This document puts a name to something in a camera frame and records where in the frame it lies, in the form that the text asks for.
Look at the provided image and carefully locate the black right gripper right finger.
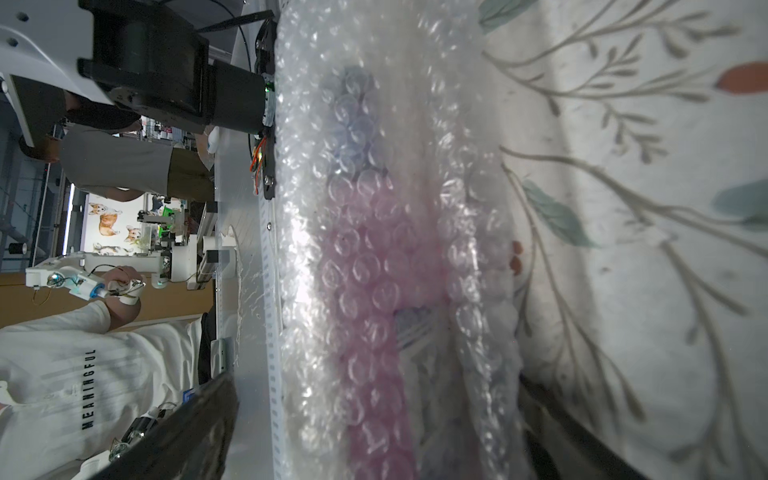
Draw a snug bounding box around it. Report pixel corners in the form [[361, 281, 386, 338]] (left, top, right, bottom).
[[518, 377, 645, 479]]

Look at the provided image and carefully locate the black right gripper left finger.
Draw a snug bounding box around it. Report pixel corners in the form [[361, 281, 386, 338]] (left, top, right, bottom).
[[90, 373, 239, 479]]

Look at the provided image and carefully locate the purple bottle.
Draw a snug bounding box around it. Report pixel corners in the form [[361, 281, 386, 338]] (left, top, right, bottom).
[[320, 66, 461, 479]]

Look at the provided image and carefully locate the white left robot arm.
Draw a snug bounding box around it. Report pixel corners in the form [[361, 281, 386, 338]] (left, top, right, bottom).
[[1, 1, 275, 146]]

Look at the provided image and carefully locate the person in white shirt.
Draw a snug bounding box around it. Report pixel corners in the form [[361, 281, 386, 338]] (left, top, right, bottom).
[[1, 297, 216, 479]]

